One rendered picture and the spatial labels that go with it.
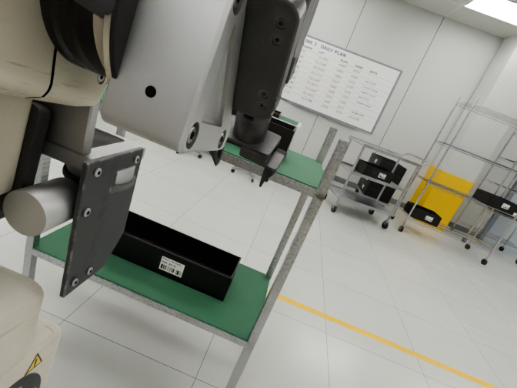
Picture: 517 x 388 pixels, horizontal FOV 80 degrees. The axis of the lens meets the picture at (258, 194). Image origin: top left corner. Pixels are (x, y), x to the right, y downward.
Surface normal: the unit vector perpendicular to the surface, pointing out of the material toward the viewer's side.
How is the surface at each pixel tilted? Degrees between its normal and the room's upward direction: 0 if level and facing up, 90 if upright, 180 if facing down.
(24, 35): 90
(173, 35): 82
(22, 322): 90
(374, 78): 90
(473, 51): 90
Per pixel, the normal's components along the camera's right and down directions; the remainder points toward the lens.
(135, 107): -0.12, 0.15
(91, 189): 0.92, 0.38
